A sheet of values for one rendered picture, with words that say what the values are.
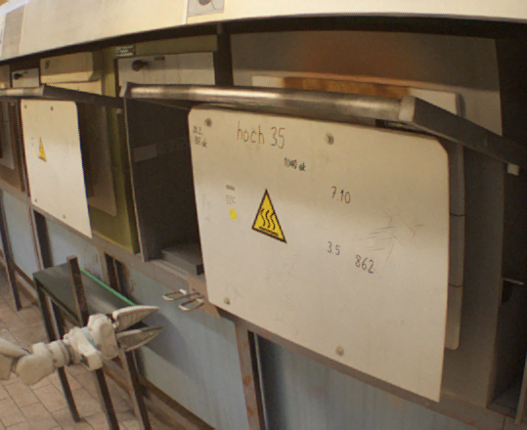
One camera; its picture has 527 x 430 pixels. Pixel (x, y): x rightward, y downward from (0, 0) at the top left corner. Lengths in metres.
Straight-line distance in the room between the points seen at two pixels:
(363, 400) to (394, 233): 0.58
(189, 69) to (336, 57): 0.44
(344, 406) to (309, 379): 0.12
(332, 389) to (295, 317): 0.37
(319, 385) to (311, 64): 0.72
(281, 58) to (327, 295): 0.44
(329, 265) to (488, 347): 0.30
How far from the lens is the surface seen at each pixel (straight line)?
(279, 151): 1.13
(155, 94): 1.21
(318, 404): 1.61
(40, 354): 1.43
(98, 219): 2.21
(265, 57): 1.32
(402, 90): 1.06
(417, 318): 1.00
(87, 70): 1.98
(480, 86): 0.98
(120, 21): 1.15
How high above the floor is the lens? 1.51
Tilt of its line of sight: 17 degrees down
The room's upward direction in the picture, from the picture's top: 5 degrees counter-clockwise
